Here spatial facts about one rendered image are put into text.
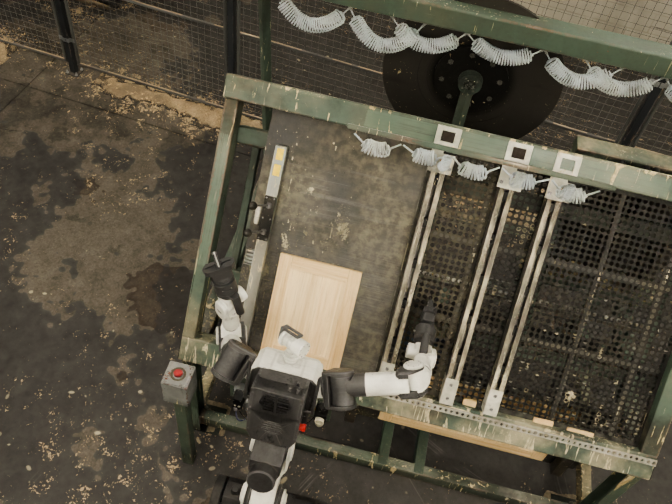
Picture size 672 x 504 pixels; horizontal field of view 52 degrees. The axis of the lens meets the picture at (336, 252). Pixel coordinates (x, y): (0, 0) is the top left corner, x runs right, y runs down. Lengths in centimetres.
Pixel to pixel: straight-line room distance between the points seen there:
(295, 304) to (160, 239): 187
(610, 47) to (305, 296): 164
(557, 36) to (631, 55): 30
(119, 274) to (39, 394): 91
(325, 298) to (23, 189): 281
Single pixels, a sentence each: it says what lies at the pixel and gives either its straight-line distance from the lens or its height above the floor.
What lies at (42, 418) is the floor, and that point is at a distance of 423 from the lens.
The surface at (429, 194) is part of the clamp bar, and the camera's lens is 293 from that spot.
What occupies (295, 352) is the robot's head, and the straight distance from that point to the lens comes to 262.
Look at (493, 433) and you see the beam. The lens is 330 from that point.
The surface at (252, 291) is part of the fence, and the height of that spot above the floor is 113.
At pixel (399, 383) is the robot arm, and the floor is 141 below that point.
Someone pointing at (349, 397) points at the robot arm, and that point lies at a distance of 268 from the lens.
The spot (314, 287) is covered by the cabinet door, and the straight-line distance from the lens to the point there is 310.
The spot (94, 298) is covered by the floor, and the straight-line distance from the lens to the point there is 459.
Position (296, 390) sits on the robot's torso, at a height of 140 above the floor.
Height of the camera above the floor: 368
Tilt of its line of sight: 51 degrees down
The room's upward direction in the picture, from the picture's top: 10 degrees clockwise
